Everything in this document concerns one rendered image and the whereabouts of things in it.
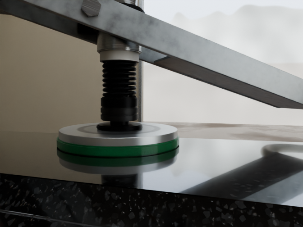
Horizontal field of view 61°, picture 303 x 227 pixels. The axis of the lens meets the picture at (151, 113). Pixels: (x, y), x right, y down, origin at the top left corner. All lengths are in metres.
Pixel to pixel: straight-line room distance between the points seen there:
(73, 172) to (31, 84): 6.01
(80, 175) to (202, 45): 0.30
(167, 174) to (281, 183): 0.12
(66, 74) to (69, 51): 0.50
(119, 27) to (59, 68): 5.53
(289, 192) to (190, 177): 0.10
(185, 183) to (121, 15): 0.28
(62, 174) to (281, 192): 0.23
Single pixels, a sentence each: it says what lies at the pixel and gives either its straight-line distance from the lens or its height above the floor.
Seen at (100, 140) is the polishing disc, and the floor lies 0.89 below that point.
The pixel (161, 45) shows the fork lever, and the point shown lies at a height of 1.04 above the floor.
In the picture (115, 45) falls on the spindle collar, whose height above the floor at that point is 1.04.
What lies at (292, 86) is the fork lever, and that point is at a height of 0.97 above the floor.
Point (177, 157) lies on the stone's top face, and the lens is 0.38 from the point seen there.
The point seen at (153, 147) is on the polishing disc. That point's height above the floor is 0.88.
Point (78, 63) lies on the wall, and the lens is 5.75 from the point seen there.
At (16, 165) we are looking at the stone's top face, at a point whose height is 0.87.
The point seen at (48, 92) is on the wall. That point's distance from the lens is 6.07.
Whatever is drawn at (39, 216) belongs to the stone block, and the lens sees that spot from 0.29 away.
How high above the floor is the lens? 0.96
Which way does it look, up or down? 4 degrees down
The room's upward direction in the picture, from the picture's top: straight up
